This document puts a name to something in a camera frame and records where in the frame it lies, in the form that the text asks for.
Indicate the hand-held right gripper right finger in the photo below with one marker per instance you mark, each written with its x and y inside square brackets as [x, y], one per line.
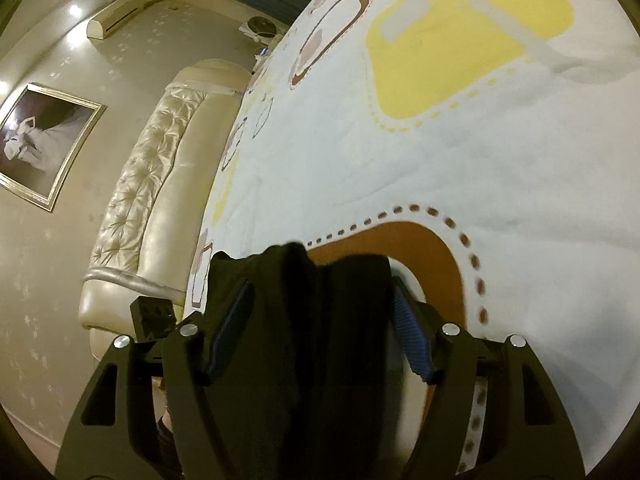
[412, 332]

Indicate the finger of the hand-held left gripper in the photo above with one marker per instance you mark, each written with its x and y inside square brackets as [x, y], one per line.
[150, 317]

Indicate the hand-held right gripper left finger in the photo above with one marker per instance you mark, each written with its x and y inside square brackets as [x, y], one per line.
[234, 332]

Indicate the black pants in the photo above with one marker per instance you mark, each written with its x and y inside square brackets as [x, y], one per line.
[320, 360]

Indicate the cream tufted leather headboard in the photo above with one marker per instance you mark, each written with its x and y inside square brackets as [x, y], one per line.
[150, 185]

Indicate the printed white bed sheet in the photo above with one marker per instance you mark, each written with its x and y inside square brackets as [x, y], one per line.
[500, 160]

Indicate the small white fan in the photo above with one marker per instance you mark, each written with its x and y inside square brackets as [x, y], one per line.
[260, 29]

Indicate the white air conditioner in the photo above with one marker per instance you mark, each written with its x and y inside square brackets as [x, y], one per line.
[125, 12]

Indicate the silver framed wall picture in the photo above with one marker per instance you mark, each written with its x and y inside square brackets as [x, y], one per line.
[40, 145]

